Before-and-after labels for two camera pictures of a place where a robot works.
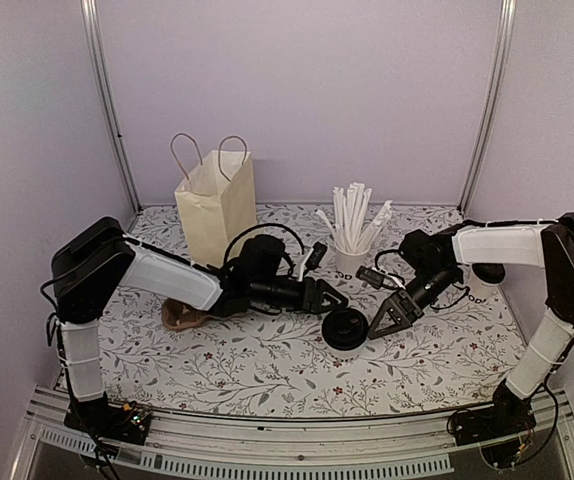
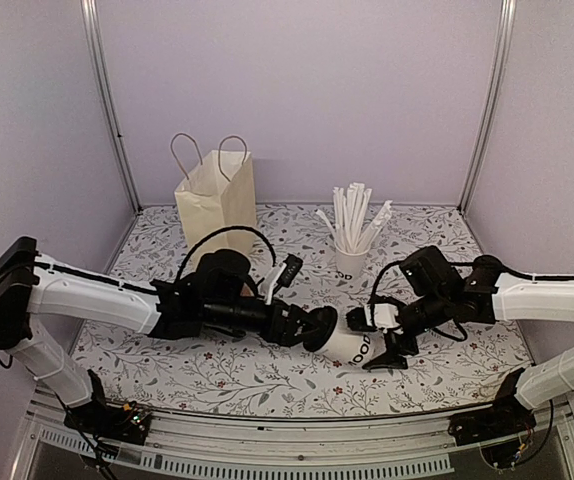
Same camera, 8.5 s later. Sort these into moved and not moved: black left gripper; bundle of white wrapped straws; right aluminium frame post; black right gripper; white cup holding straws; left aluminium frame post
Moved: black left gripper; black right gripper
Not moved: left aluminium frame post; bundle of white wrapped straws; white cup holding straws; right aluminium frame post
